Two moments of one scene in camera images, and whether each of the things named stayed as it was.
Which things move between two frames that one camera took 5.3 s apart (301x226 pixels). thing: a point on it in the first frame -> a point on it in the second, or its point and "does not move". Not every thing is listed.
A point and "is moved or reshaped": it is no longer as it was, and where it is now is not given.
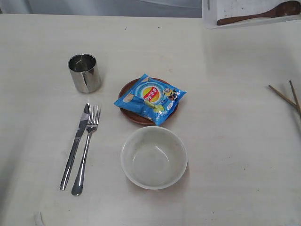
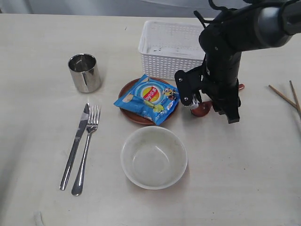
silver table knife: x=75 y=146 does not move
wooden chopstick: x=284 y=97 does not move
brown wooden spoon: x=286 y=9 is moved or reshaped
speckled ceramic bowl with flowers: x=154 y=157 does not move
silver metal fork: x=92 y=124 does not move
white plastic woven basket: x=213 y=11 is moved or reshaped
